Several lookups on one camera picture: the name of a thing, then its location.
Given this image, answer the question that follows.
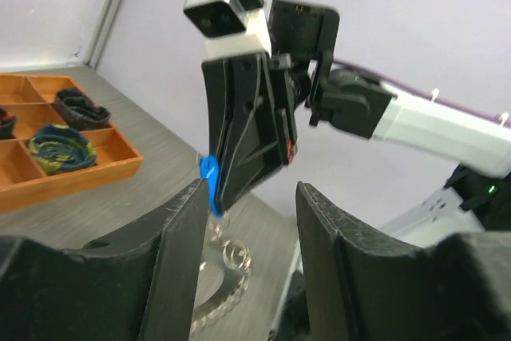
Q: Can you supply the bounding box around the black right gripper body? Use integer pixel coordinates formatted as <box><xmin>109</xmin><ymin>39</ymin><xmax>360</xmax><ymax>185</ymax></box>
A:
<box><xmin>269</xmin><ymin>55</ymin><xmax>311</xmax><ymax>165</ymax></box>

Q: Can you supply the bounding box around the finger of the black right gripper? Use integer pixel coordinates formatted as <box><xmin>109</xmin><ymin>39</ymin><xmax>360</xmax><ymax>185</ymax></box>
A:
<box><xmin>201</xmin><ymin>58</ymin><xmax>234</xmax><ymax>165</ymax></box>
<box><xmin>223</xmin><ymin>54</ymin><xmax>281</xmax><ymax>210</ymax></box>

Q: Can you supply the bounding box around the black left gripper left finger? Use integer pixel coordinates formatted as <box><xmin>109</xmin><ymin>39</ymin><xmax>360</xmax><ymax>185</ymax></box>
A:
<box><xmin>1</xmin><ymin>180</ymin><xmax>208</xmax><ymax>340</ymax></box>

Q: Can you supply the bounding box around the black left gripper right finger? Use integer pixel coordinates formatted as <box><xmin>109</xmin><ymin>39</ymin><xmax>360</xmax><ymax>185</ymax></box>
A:
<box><xmin>295</xmin><ymin>182</ymin><xmax>510</xmax><ymax>341</ymax></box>

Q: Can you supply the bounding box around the silver key with blue tag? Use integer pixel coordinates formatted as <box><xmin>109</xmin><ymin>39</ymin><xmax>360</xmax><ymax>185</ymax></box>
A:
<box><xmin>198</xmin><ymin>155</ymin><xmax>224</xmax><ymax>218</ymax></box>

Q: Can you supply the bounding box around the large metal disc keyring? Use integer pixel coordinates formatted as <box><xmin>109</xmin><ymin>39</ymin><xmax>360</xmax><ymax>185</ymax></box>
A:
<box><xmin>189</xmin><ymin>215</ymin><xmax>252</xmax><ymax>339</ymax></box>

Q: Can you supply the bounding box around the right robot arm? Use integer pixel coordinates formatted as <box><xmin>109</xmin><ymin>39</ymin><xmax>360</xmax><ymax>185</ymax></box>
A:
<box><xmin>188</xmin><ymin>0</ymin><xmax>510</xmax><ymax>231</ymax></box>

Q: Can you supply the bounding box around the black rolled belt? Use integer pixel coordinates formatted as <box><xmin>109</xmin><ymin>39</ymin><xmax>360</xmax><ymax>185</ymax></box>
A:
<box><xmin>53</xmin><ymin>87</ymin><xmax>111</xmax><ymax>131</ymax></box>
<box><xmin>0</xmin><ymin>107</ymin><xmax>17</xmax><ymax>140</ymax></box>

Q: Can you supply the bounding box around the blue yellow rolled belt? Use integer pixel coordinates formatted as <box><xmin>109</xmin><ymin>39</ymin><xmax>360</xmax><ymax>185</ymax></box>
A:
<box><xmin>26</xmin><ymin>124</ymin><xmax>97</xmax><ymax>176</ymax></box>

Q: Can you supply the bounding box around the orange wooden compartment tray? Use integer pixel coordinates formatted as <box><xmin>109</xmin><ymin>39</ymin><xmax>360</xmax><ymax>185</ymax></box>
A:
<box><xmin>1</xmin><ymin>73</ymin><xmax>143</xmax><ymax>212</ymax></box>

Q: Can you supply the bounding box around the black rolled belt middle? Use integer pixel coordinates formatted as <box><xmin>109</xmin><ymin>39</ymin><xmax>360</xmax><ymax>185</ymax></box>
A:
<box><xmin>0</xmin><ymin>107</ymin><xmax>17</xmax><ymax>140</ymax></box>

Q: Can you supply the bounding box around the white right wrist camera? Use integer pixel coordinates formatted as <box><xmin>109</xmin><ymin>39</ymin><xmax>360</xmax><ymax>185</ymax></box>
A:
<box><xmin>183</xmin><ymin>0</ymin><xmax>271</xmax><ymax>59</ymax></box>

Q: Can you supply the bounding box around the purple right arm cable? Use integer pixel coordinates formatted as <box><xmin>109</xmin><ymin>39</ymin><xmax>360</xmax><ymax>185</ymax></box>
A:
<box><xmin>239</xmin><ymin>0</ymin><xmax>511</xmax><ymax>126</ymax></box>

